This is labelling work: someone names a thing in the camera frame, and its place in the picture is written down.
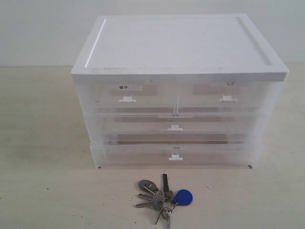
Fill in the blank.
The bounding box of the wide clear drawer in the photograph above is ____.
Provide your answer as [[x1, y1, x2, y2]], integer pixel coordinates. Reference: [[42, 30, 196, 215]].
[[95, 114, 260, 144], [90, 143, 262, 167]]

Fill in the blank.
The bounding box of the key bunch with blue fob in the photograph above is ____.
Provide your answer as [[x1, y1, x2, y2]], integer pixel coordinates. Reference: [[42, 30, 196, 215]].
[[134, 174, 193, 229]]

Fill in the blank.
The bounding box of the white translucent drawer cabinet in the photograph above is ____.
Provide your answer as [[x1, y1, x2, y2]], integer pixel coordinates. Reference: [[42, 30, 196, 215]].
[[71, 13, 290, 169]]

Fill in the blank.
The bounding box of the top left small drawer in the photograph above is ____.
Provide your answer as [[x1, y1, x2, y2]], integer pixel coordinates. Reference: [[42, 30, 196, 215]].
[[94, 83, 177, 113]]

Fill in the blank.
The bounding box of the small drawer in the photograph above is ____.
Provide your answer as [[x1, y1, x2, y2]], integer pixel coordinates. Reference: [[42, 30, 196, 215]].
[[94, 83, 177, 113], [178, 82, 269, 113]]

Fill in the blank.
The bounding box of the top right small drawer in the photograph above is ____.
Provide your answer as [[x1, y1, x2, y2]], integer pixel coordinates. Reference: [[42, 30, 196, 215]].
[[178, 82, 269, 113]]

